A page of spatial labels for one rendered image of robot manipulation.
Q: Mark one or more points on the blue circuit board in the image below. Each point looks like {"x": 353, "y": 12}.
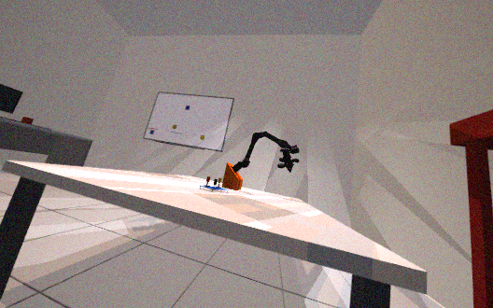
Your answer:
{"x": 215, "y": 182}

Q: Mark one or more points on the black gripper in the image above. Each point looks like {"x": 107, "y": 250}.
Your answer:
{"x": 288, "y": 163}

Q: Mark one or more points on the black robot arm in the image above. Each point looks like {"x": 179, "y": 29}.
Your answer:
{"x": 255, "y": 137}

